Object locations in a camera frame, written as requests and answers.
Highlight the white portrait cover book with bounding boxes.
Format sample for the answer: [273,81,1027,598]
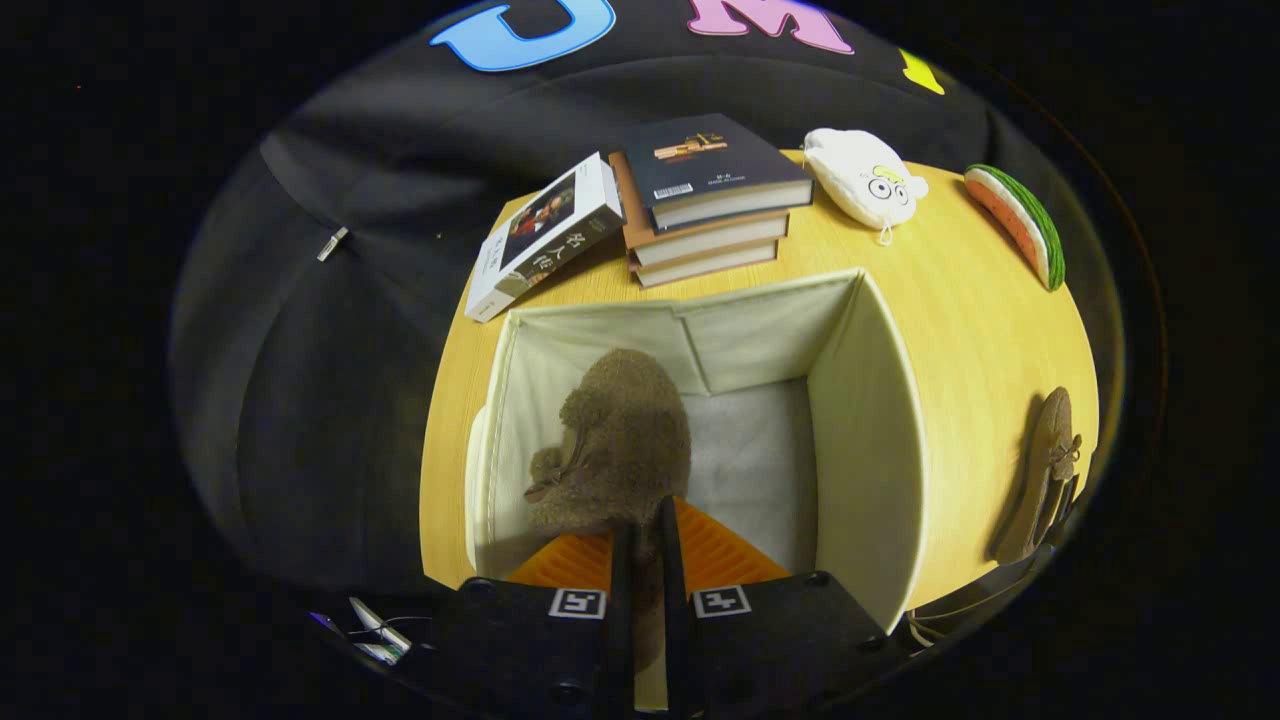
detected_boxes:
[464,152,627,324]

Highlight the dark blue cover book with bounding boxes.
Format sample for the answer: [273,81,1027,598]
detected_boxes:
[620,113,814,231]

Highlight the brown fuzzy shoe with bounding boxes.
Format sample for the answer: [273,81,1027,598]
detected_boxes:
[522,347,693,673]
[995,387,1084,563]

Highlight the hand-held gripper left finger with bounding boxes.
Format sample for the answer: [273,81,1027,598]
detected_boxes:
[430,520,636,716]

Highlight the thin brown book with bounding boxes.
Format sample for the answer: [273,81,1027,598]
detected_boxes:
[628,240,781,290]

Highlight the white device with cables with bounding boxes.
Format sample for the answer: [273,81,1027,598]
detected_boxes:
[348,597,413,664]

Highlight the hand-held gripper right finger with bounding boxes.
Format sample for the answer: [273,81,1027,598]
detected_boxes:
[655,497,891,716]

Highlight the white plush toy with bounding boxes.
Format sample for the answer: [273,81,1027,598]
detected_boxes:
[803,127,929,246]

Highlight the brown cover book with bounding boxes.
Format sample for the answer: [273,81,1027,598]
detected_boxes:
[608,150,791,268]

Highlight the cream fabric storage box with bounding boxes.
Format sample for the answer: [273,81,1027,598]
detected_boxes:
[463,267,929,713]

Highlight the watermelon slice plush toy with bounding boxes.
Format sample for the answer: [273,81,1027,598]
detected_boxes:
[963,163,1067,292]

